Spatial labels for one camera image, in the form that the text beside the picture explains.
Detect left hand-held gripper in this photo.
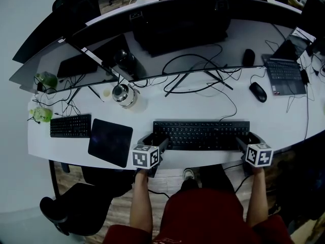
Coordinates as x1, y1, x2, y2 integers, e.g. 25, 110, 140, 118
132, 133, 170, 178

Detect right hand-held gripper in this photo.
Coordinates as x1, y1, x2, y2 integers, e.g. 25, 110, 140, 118
235, 132, 274, 176

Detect large black keyboard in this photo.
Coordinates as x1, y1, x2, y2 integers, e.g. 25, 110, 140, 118
152, 120, 251, 151

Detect person's left forearm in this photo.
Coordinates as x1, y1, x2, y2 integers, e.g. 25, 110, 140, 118
129, 171, 153, 235

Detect person's right forearm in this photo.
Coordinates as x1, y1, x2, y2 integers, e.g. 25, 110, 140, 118
246, 168, 269, 229

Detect small black keyboard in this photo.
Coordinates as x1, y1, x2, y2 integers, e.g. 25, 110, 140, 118
49, 113, 92, 139

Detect black mouse pad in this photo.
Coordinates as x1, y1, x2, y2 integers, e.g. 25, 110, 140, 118
87, 118, 134, 169

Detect person's shoe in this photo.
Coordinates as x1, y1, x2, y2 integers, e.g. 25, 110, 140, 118
182, 168, 196, 181

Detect black computer mouse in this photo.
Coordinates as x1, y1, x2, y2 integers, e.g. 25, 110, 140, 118
248, 81, 268, 103

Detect silver metal tumbler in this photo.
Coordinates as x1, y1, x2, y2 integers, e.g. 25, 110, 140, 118
111, 83, 139, 109

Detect black curved monitor stand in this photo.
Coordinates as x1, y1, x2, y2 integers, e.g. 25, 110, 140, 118
164, 70, 234, 98

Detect grey laptop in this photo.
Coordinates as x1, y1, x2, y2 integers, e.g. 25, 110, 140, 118
262, 27, 317, 97

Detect black laptop power adapter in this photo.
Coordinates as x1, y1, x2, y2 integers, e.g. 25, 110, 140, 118
300, 69, 311, 84

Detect wide curved monitor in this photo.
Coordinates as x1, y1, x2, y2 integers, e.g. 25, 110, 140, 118
72, 0, 304, 82

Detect person's red shorts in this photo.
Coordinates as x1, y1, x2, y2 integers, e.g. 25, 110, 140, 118
102, 188, 293, 244

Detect black flat monitor stand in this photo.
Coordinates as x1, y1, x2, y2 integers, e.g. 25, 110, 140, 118
67, 85, 105, 106

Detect green plush toy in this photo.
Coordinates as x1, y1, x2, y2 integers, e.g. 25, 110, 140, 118
28, 106, 53, 123

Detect flat grey-framed monitor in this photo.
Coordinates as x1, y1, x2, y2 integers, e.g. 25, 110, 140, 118
9, 36, 120, 95

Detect black monitor back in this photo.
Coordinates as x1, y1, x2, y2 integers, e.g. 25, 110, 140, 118
12, 8, 87, 65

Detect black mesh-backed office chair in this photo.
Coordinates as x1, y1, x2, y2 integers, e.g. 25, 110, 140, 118
52, 0, 102, 25

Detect black keyboard cable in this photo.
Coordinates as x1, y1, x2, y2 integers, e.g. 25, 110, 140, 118
206, 82, 238, 123

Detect black laptop charger cable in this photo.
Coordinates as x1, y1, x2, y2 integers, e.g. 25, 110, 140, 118
286, 80, 316, 142

